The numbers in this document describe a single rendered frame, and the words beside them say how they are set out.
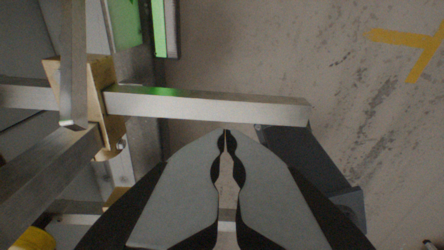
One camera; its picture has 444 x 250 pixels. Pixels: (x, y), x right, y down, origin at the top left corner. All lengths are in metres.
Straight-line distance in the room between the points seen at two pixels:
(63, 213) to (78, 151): 0.25
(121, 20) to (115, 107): 0.12
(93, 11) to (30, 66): 0.16
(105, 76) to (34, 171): 0.12
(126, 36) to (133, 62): 0.08
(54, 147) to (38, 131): 0.30
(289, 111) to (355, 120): 1.20
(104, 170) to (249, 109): 0.55
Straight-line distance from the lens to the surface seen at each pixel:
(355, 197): 0.85
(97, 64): 0.27
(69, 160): 0.26
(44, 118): 0.57
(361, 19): 1.26
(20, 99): 0.34
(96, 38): 0.53
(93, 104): 0.28
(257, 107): 0.25
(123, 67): 0.43
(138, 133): 0.48
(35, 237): 0.46
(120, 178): 0.71
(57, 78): 0.27
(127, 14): 0.36
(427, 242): 2.68
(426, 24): 1.44
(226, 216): 0.42
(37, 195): 0.24
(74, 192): 0.68
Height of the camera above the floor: 1.08
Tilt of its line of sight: 61 degrees down
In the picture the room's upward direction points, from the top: 179 degrees counter-clockwise
